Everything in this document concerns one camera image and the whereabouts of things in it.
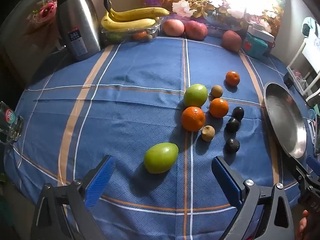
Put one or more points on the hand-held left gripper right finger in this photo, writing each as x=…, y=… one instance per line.
x=226, y=180

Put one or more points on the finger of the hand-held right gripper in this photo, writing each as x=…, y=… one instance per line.
x=302, y=173
x=314, y=163

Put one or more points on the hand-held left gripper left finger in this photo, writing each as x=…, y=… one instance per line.
x=100, y=180

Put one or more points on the dark plum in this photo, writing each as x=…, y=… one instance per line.
x=238, y=113
x=233, y=124
x=232, y=145

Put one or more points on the brown longan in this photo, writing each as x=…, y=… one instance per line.
x=149, y=37
x=208, y=133
x=216, y=91

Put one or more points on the stainless steel bowl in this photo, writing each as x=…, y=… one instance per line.
x=285, y=120

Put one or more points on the green jujube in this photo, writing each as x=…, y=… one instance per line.
x=195, y=95
x=161, y=158

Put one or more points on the large orange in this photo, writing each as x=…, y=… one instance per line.
x=193, y=118

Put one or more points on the medium orange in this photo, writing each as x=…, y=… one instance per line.
x=218, y=107

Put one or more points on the small orange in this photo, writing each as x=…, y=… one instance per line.
x=232, y=78
x=139, y=35

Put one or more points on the person's right hand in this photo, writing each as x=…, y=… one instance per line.
x=303, y=225

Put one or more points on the light blue round item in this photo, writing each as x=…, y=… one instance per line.
x=311, y=115

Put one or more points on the black power adapter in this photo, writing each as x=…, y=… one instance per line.
x=288, y=80

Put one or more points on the glass cup with label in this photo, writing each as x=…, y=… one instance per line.
x=10, y=130

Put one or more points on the blue plaid tablecloth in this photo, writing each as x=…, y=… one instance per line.
x=125, y=80

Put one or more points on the white metal rack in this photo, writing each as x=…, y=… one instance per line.
x=298, y=55

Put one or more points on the teal plastic box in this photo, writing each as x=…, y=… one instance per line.
x=255, y=45

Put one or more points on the dark red apple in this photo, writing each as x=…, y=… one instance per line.
x=231, y=41

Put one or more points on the white box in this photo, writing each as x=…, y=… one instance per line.
x=260, y=31

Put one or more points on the yellow banana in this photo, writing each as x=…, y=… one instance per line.
x=127, y=25
x=140, y=12

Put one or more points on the clear plastic container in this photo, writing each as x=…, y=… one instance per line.
x=153, y=30

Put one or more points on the pale pink apple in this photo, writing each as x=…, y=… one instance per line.
x=173, y=27

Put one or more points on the stainless steel kettle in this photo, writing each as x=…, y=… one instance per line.
x=77, y=17

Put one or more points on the pink artificial flower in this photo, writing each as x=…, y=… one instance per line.
x=46, y=10

